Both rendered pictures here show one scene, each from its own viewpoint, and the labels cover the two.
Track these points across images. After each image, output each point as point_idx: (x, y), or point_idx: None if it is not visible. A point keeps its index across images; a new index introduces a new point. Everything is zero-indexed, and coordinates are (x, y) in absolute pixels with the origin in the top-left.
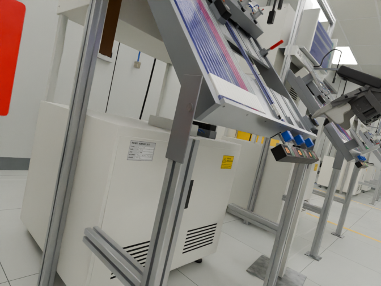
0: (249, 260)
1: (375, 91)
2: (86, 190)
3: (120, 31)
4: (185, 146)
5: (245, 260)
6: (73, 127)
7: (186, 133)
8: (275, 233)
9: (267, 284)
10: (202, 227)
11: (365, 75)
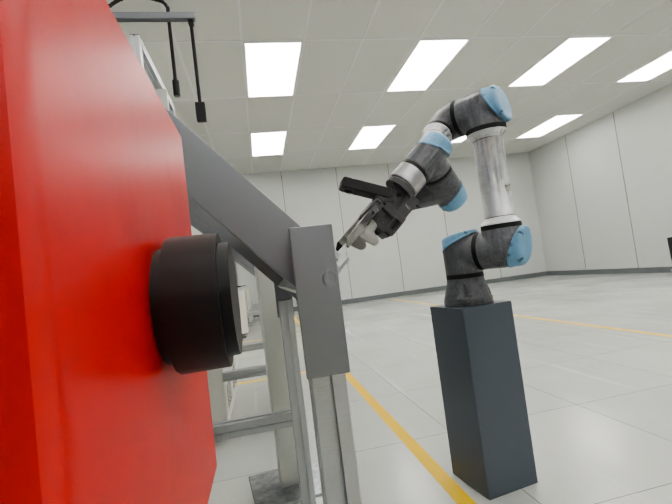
0: (244, 498)
1: (387, 200)
2: None
3: None
4: (345, 342)
5: (240, 503)
6: None
7: (339, 320)
8: (291, 425)
9: (308, 502)
10: None
11: (372, 185)
